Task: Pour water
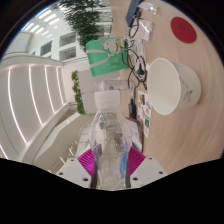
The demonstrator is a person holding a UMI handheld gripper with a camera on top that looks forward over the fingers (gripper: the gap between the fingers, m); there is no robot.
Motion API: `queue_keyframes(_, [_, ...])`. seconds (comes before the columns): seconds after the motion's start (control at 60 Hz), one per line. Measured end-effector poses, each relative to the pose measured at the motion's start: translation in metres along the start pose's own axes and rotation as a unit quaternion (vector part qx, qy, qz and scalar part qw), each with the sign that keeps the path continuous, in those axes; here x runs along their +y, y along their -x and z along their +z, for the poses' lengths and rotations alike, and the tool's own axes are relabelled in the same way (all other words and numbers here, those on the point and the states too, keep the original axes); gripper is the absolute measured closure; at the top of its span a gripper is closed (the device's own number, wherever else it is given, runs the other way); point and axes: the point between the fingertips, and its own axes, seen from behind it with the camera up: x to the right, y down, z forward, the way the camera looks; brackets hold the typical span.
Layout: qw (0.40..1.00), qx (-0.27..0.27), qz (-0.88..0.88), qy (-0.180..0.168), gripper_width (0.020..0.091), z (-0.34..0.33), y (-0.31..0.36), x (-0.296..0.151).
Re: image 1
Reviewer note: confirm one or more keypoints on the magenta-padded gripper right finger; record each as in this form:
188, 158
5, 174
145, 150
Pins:
148, 170

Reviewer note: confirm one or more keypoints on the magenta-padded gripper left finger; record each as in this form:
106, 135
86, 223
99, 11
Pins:
73, 170

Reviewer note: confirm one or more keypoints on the small clear plastic package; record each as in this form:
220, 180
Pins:
148, 8

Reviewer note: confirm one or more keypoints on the green tote bag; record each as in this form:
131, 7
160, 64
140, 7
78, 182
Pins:
106, 58

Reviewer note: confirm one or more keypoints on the flat round red coaster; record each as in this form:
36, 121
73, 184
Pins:
183, 30

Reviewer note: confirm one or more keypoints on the clear shaker bottle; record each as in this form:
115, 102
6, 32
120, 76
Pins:
111, 85

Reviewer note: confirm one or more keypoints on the green plant hedge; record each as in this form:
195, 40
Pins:
86, 20

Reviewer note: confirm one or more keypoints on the colourful sticker sheet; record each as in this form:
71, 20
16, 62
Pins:
144, 113

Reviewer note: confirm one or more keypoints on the clear plastic water bottle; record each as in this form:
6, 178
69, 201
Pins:
108, 146

